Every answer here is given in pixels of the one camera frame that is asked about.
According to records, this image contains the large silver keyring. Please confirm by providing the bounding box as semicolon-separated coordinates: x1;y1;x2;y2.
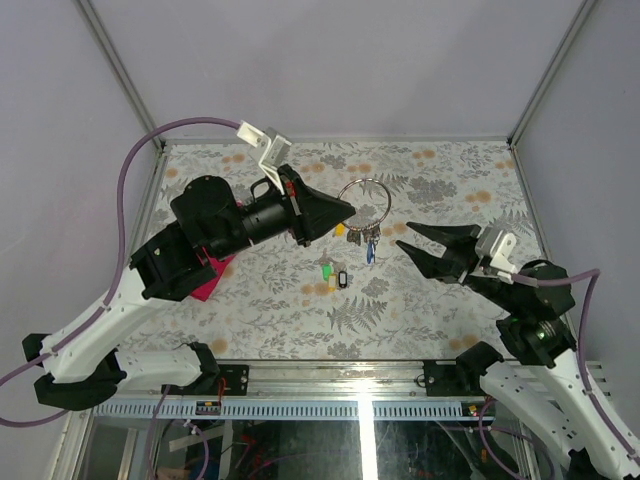
337;178;392;232

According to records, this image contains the red cloth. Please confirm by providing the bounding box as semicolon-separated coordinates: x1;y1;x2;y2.
190;254;235;302

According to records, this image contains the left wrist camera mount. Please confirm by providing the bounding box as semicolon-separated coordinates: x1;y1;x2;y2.
236;121;292;189

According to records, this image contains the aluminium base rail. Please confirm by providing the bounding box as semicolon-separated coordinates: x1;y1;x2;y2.
74;357;614;401

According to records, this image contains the blue key tag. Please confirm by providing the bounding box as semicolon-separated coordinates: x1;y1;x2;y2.
366;240;376;265

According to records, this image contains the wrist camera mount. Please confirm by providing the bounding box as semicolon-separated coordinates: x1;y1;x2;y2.
473;226;518;284
236;121;292;189

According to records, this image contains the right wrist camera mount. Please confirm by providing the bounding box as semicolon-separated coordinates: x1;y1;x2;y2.
473;226;518;284

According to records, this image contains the floral table mat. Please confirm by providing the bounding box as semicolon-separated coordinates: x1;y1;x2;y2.
122;141;541;360

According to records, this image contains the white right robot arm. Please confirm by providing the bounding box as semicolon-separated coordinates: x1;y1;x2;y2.
397;222;639;479

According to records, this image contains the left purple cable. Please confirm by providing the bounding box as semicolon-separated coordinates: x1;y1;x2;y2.
0;116;246;429

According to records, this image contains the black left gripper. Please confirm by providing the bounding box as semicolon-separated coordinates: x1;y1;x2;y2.
211;164;357;260

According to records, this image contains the green key tag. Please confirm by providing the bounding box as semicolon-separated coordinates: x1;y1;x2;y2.
322;264;333;280

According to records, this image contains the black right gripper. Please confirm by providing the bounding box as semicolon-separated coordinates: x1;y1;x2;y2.
394;219;522;312

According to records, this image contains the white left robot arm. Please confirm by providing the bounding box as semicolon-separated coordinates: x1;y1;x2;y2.
22;165;356;411

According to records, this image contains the yellow key tag with label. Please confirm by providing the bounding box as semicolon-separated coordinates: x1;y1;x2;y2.
327;275;338;292

